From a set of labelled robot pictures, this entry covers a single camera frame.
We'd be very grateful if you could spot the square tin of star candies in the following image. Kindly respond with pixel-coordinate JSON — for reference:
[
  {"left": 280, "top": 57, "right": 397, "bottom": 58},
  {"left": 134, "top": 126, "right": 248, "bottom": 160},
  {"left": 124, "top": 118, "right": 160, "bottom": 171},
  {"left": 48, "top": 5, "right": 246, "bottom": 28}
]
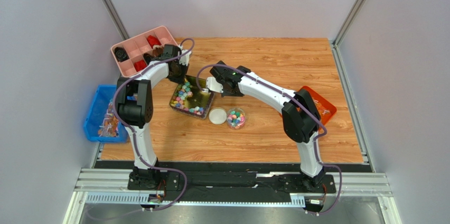
[{"left": 169, "top": 76, "right": 215, "bottom": 119}]

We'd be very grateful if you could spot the clear plastic cup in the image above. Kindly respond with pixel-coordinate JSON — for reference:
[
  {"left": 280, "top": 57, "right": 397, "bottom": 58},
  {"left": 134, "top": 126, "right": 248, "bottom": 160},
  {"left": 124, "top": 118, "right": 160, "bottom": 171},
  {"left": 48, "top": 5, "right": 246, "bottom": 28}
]
[{"left": 226, "top": 107, "right": 246, "bottom": 130}]

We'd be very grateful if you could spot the white round lid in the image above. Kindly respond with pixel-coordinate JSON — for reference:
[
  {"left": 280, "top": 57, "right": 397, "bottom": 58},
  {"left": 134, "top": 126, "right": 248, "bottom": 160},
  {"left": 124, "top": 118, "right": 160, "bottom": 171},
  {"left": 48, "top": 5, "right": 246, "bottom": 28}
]
[{"left": 208, "top": 108, "right": 227, "bottom": 125}]

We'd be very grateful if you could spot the blue plastic bin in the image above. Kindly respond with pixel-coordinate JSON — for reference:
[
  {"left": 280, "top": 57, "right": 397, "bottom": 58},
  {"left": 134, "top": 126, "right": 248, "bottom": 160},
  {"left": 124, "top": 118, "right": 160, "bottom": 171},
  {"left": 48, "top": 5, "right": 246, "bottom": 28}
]
[{"left": 83, "top": 85, "right": 128, "bottom": 144}]

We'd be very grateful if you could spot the orange tray of candies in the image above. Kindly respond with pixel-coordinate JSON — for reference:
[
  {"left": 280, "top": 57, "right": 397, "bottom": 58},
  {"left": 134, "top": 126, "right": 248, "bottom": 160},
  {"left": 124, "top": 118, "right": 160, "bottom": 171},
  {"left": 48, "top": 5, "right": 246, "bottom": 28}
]
[{"left": 301, "top": 86, "right": 337, "bottom": 125}]

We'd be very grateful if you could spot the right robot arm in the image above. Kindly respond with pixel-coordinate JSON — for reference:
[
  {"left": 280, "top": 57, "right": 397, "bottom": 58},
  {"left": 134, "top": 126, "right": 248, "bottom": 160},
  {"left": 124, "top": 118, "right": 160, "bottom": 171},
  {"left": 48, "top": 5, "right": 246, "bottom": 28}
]
[{"left": 207, "top": 61, "right": 325, "bottom": 191}]

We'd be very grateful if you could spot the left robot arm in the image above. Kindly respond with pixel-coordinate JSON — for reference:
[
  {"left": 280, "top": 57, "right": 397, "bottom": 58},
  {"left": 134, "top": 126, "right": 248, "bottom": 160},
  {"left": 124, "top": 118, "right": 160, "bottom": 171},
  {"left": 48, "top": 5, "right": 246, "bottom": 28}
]
[{"left": 113, "top": 44, "right": 192, "bottom": 190}]

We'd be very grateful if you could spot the pink compartment tray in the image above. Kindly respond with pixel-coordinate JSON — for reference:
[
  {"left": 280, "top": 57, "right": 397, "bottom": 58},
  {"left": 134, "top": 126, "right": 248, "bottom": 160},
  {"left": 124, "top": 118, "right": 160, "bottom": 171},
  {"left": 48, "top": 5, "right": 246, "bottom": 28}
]
[{"left": 110, "top": 26, "right": 177, "bottom": 78}]

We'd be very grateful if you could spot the black chocolate in tray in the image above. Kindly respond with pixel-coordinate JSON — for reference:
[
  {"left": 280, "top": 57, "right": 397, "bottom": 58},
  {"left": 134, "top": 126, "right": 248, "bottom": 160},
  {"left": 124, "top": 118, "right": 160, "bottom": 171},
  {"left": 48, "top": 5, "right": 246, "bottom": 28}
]
[{"left": 114, "top": 46, "right": 129, "bottom": 63}]

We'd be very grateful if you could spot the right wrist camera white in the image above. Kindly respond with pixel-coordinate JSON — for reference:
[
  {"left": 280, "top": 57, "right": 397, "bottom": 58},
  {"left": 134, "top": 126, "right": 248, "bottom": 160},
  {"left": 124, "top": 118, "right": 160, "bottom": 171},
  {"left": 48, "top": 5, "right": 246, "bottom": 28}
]
[{"left": 206, "top": 77, "right": 223, "bottom": 93}]

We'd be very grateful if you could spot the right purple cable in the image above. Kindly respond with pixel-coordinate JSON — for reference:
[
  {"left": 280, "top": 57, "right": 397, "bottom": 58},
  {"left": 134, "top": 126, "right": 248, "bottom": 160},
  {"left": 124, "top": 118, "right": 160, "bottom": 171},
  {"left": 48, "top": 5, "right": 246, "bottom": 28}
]
[{"left": 195, "top": 63, "right": 343, "bottom": 216}]

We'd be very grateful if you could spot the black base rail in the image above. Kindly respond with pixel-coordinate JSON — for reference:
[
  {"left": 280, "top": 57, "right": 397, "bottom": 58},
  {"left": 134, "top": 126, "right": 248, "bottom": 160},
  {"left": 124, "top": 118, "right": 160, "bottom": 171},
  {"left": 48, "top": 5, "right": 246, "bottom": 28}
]
[{"left": 74, "top": 160, "right": 392, "bottom": 208}]

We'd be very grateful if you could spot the left aluminium frame post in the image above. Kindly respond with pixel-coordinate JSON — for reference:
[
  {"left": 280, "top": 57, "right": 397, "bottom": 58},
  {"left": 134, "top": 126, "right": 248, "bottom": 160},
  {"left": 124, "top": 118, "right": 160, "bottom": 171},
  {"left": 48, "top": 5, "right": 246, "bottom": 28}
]
[{"left": 102, "top": 0, "right": 130, "bottom": 40}]

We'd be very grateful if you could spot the aluminium frame post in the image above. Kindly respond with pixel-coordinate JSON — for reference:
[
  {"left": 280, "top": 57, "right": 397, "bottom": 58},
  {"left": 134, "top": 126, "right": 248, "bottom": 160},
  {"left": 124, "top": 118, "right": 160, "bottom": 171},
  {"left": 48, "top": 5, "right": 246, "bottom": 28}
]
[
  {"left": 332, "top": 0, "right": 366, "bottom": 48},
  {"left": 102, "top": 0, "right": 130, "bottom": 40}
]

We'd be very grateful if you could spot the right aluminium frame post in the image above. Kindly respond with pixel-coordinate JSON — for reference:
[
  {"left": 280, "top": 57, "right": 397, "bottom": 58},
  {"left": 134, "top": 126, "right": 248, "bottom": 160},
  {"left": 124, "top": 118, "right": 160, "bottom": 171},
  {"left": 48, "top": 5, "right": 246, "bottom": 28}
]
[{"left": 332, "top": 0, "right": 366, "bottom": 48}]

